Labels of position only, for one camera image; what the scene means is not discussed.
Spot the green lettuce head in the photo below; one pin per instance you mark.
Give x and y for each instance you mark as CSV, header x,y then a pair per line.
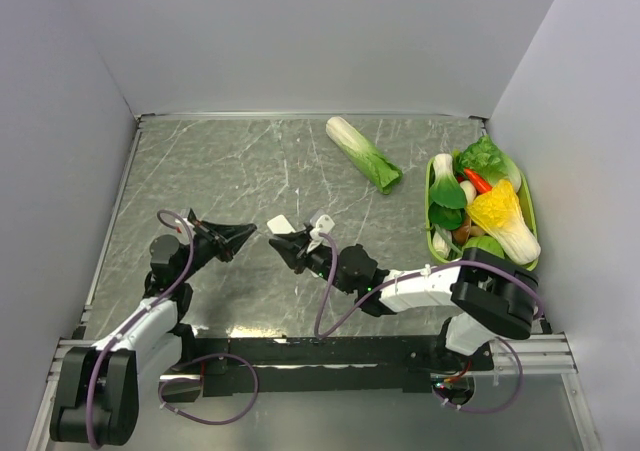
x,y
489,162

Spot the long green napa cabbage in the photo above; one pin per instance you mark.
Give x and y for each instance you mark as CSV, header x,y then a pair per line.
x,y
371,162

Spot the white mushroom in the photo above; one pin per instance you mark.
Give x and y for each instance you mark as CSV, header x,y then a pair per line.
x,y
469,191

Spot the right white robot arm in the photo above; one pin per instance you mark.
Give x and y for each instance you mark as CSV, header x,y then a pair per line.
x,y
496,298

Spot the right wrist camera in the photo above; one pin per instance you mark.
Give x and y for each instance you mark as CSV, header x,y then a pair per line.
x,y
321,224

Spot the brown mushroom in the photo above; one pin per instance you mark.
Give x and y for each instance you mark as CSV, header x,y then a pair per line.
x,y
466,231

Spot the yellow napa cabbage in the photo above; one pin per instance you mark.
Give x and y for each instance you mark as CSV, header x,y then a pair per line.
x,y
499,214

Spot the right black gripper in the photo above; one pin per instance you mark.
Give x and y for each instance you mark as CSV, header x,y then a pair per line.
x,y
295,254

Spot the white remote control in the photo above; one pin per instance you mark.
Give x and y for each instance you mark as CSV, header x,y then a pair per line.
x,y
280,225

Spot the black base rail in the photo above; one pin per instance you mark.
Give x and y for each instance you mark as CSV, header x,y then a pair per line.
x,y
305,364

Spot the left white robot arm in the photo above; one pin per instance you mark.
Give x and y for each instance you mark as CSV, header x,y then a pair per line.
x,y
101,386

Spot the bok choy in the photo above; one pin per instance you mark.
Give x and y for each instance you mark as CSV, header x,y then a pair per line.
x,y
445,189

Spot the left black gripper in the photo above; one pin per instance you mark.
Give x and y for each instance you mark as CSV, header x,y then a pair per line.
x,y
225,239

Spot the round green cabbage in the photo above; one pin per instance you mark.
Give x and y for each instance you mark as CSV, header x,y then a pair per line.
x,y
485,243

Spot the aluminium frame rail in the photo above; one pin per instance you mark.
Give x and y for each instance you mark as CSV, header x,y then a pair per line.
x,y
540,355

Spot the red chili pepper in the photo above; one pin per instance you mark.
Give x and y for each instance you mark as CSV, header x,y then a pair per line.
x,y
479,183

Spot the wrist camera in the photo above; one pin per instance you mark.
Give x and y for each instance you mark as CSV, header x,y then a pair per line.
x,y
186,220
321,224

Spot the green plastic tray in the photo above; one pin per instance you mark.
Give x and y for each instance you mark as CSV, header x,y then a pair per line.
x,y
442,221

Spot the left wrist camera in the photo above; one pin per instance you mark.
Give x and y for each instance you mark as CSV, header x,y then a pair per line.
x,y
186,220

